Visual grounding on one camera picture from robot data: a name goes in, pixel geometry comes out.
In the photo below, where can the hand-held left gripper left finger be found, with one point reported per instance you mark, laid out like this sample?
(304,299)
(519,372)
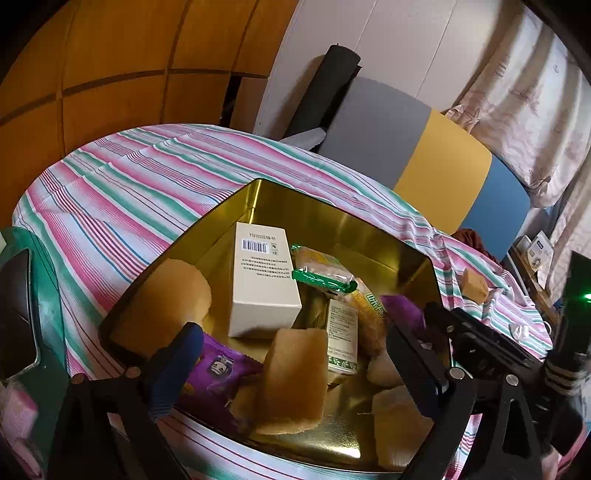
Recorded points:
(178,369)

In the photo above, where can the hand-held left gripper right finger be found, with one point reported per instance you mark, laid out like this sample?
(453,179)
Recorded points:
(411,369)

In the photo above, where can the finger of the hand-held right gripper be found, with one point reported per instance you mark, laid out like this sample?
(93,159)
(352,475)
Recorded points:
(475,325)
(498,357)

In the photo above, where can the purple snack packet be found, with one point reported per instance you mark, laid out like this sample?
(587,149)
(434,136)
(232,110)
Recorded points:
(401,314)
(221,369)

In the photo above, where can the pale box with green leaf print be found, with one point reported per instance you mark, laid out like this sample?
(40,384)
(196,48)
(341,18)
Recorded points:
(342,337)

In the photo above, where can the white box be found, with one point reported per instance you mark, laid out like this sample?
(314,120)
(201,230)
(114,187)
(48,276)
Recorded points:
(263,286)

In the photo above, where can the green yellow snack packet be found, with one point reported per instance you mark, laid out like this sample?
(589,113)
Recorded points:
(323,272)

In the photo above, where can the gold metal tin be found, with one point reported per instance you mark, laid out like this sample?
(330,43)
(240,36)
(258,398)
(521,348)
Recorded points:
(332,230)

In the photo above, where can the small yellow sponge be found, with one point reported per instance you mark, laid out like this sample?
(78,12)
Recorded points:
(473,284)

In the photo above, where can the wooden desk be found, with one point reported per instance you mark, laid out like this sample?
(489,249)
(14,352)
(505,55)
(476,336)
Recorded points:
(531,281)

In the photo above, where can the round yellow sponge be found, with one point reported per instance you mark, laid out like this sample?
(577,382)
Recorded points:
(171,295)

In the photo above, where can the red cloth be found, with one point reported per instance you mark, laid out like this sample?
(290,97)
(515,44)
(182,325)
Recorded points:
(471,244)

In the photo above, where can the white carton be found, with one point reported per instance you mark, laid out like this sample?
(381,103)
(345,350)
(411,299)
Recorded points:
(539,251)

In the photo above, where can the grey yellow blue foam mat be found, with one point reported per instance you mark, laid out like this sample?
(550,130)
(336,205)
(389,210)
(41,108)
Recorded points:
(443,166)

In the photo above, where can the pink green striped cloth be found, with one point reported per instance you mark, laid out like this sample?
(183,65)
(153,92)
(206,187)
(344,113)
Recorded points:
(138,184)

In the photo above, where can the floral curtain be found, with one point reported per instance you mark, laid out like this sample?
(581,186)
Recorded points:
(531,115)

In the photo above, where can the black rolled mat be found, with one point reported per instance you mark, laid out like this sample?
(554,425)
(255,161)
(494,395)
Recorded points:
(328,83)

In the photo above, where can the wooden wardrobe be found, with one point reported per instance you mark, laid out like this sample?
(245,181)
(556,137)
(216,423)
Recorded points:
(115,69)

